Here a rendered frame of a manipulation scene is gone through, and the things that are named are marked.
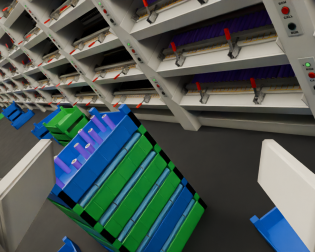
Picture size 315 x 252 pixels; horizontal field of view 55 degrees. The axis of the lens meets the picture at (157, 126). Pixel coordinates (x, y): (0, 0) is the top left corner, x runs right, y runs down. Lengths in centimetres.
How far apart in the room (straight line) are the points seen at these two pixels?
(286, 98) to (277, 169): 86
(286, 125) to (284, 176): 98
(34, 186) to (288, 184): 13
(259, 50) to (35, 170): 84
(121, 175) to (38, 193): 68
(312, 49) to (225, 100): 45
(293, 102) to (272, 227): 37
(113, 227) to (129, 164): 17
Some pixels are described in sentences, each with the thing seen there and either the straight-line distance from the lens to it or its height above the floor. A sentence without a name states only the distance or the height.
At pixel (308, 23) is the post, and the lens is 81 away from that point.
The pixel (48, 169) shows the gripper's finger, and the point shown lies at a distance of 19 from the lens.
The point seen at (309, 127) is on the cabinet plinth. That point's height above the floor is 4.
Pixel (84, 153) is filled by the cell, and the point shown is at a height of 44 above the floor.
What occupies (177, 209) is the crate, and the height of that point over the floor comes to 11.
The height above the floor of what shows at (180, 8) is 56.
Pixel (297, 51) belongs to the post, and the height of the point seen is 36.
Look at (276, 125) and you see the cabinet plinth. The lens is 118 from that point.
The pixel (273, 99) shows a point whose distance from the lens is 106.
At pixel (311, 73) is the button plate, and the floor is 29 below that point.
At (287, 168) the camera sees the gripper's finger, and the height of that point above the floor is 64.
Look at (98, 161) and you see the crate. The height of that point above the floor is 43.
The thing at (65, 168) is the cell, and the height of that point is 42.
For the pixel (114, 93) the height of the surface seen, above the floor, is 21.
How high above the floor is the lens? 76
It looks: 26 degrees down
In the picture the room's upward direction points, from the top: 38 degrees counter-clockwise
